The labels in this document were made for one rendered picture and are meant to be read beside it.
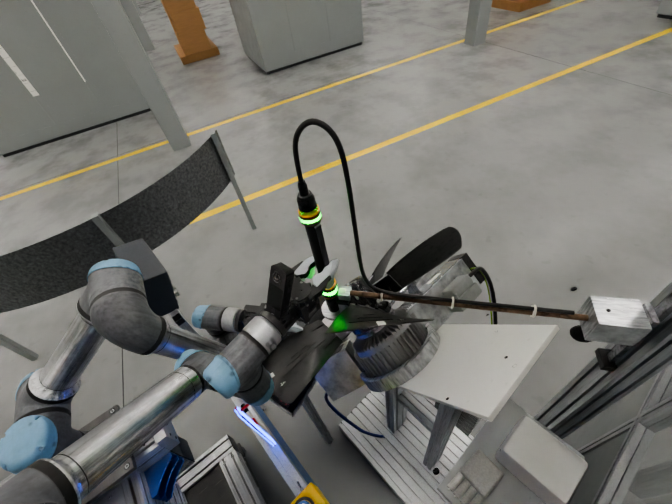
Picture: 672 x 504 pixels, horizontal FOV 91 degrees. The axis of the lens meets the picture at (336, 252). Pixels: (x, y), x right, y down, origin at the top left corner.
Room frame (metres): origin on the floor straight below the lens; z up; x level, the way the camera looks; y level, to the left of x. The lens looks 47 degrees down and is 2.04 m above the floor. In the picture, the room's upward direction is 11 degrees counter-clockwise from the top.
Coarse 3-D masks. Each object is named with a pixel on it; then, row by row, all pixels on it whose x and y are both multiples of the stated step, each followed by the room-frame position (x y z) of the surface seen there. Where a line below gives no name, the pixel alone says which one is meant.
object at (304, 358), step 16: (320, 320) 0.53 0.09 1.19; (288, 336) 0.51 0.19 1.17; (304, 336) 0.49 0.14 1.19; (320, 336) 0.48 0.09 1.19; (336, 336) 0.47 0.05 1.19; (272, 352) 0.47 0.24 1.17; (288, 352) 0.45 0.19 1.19; (304, 352) 0.44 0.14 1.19; (320, 352) 0.43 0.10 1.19; (272, 368) 0.41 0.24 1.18; (288, 368) 0.40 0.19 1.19; (304, 368) 0.39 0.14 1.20; (320, 368) 0.38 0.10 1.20; (288, 384) 0.35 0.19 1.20; (304, 384) 0.34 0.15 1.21; (288, 400) 0.31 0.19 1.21
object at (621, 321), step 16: (592, 304) 0.31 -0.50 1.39; (608, 304) 0.31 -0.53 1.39; (624, 304) 0.30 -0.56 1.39; (640, 304) 0.29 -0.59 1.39; (592, 320) 0.29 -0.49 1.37; (608, 320) 0.27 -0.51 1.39; (624, 320) 0.27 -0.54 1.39; (640, 320) 0.26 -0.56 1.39; (656, 320) 0.25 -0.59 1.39; (592, 336) 0.27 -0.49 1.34; (608, 336) 0.26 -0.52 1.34; (624, 336) 0.25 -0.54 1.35; (640, 336) 0.24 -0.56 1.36
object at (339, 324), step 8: (344, 312) 0.43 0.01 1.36; (352, 312) 0.43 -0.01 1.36; (360, 312) 0.42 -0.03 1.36; (368, 312) 0.41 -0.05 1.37; (376, 312) 0.42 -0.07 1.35; (384, 312) 0.44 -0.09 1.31; (336, 320) 0.39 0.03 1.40; (344, 320) 0.38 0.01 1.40; (352, 320) 0.37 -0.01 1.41; (360, 320) 0.37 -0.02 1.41; (368, 320) 0.36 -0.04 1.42; (376, 320) 0.36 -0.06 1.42; (384, 320) 0.36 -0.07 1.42; (392, 320) 0.35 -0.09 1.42; (408, 320) 0.34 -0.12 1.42; (416, 320) 0.34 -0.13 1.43; (424, 320) 0.33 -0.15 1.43; (432, 320) 0.33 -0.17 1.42; (328, 328) 0.36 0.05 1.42; (336, 328) 0.35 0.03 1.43; (344, 328) 0.34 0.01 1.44; (352, 328) 0.34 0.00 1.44; (360, 328) 0.33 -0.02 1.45
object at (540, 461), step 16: (512, 432) 0.19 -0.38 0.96; (528, 432) 0.18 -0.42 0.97; (544, 432) 0.18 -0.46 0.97; (512, 448) 0.16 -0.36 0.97; (528, 448) 0.15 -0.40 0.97; (544, 448) 0.14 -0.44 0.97; (560, 448) 0.13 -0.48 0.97; (512, 464) 0.13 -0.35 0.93; (528, 464) 0.11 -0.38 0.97; (544, 464) 0.11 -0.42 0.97; (560, 464) 0.10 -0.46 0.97; (576, 464) 0.10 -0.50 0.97; (528, 480) 0.09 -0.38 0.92; (544, 480) 0.08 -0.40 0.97; (560, 480) 0.07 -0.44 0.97; (576, 480) 0.06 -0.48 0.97; (544, 496) 0.05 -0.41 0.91; (560, 496) 0.04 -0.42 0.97
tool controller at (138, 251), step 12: (120, 252) 0.95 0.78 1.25; (132, 252) 0.94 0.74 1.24; (144, 252) 0.94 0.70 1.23; (144, 264) 0.87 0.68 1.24; (156, 264) 0.87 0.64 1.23; (144, 276) 0.80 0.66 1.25; (156, 276) 0.80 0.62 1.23; (168, 276) 0.82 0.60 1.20; (156, 288) 0.79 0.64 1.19; (168, 288) 0.80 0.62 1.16; (156, 300) 0.77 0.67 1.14; (168, 300) 0.79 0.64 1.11; (156, 312) 0.76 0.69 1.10; (168, 312) 0.77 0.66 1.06
